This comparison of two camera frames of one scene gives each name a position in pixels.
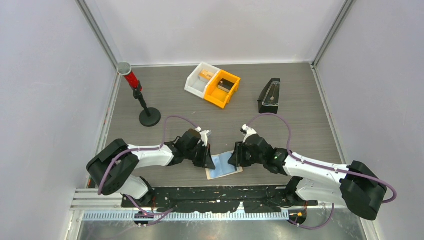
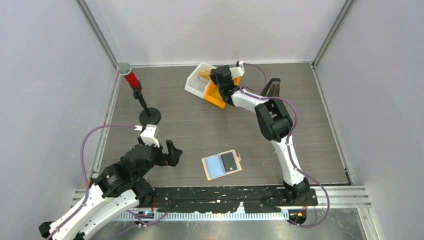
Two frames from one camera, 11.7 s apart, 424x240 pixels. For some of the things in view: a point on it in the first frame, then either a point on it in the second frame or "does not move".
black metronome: [269, 98] does not move
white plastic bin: [197, 80] does not move
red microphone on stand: [151, 117] does not move
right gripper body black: [245, 158] -> [213, 78]
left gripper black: [206, 161] -> [174, 153]
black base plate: [212, 198] does not move
